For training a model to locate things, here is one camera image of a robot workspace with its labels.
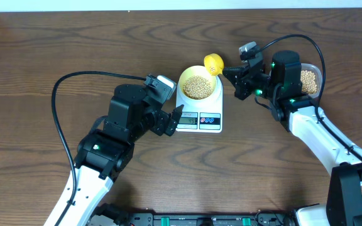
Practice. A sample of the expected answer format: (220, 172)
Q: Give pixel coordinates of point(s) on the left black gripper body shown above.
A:
(164, 122)

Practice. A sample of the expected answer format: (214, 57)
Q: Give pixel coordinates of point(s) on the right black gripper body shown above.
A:
(259, 85)

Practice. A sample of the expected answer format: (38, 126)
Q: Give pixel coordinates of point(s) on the yellow measuring scoop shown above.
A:
(214, 60)

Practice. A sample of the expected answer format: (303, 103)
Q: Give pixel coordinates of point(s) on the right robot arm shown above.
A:
(299, 114)

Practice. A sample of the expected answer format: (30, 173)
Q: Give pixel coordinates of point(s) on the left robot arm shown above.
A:
(109, 146)

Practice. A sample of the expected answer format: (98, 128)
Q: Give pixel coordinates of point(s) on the soybeans in scoop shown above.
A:
(212, 68)

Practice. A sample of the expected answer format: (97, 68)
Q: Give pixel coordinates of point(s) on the white digital kitchen scale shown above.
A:
(201, 114)

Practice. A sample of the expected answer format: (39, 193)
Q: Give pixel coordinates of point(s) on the soybeans in bowl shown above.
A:
(197, 87)

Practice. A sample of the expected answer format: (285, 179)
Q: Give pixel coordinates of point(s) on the yellow plastic bowl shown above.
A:
(196, 71)

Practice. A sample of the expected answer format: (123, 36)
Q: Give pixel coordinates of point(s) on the soybeans in container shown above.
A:
(309, 85)

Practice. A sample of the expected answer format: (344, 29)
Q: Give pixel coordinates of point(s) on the clear plastic container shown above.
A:
(313, 68)

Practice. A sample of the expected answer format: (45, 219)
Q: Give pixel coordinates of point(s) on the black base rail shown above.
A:
(109, 214)

